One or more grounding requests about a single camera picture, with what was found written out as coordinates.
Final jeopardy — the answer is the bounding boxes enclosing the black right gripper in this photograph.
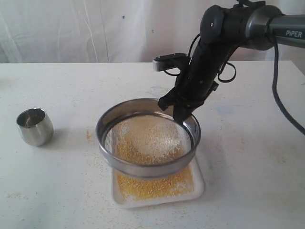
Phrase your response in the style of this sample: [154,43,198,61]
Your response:
[158,39,236,123]

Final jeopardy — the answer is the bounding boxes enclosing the yellow and white grain mix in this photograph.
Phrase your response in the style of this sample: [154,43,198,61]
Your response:
[113,115,194,201]

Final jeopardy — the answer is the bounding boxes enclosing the round steel mesh sieve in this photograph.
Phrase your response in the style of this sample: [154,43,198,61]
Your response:
[96,98,201,179]

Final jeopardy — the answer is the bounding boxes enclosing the stainless steel cup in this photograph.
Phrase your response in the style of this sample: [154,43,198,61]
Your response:
[16,108,54,146]

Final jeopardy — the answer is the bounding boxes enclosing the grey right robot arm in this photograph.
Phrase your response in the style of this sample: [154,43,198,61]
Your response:
[153,0,305,122]

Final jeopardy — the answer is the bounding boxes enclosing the white square plastic tray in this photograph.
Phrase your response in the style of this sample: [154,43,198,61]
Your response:
[111,159,205,208]

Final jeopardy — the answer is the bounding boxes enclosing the white curtain backdrop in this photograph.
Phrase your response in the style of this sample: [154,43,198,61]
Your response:
[0,0,305,77]

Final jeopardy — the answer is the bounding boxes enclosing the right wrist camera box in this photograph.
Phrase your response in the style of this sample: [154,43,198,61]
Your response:
[152,52,190,72]

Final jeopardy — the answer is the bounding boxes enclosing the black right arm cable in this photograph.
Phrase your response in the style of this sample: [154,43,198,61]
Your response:
[271,40,305,134]

